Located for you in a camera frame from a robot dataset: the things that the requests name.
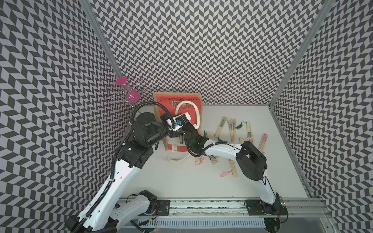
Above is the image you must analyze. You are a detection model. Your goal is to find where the chrome stand with pink cups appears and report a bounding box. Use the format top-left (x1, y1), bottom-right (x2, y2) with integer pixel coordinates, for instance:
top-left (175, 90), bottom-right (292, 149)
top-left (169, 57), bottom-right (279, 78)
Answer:
top-left (106, 77), bottom-right (140, 103)

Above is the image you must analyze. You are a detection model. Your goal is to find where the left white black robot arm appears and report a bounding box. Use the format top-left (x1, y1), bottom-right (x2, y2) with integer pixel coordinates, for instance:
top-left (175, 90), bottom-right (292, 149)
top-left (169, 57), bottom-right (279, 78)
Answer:
top-left (65, 112), bottom-right (180, 233)

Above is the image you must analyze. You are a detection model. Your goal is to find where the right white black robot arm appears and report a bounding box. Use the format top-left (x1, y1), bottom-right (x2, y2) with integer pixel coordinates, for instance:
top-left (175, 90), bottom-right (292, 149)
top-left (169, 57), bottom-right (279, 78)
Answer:
top-left (175, 120), bottom-right (288, 216)

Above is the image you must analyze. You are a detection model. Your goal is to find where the burlap red striped tote bag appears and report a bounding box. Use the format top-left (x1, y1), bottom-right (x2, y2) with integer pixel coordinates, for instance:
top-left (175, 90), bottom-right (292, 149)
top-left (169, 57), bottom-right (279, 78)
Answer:
top-left (153, 92), bottom-right (203, 163)

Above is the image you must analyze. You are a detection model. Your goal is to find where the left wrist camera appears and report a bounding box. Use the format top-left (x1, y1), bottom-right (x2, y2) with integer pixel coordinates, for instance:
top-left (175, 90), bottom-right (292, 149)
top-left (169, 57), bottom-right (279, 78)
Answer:
top-left (166, 113), bottom-right (191, 131)

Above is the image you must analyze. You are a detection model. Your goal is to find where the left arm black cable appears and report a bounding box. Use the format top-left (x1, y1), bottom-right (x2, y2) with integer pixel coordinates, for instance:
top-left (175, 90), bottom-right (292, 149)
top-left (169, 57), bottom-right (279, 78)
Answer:
top-left (129, 100), bottom-right (175, 129)

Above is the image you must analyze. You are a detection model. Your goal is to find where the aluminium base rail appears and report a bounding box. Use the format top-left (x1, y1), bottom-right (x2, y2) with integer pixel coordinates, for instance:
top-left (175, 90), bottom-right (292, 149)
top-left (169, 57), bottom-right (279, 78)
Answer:
top-left (133, 198), bottom-right (338, 233)

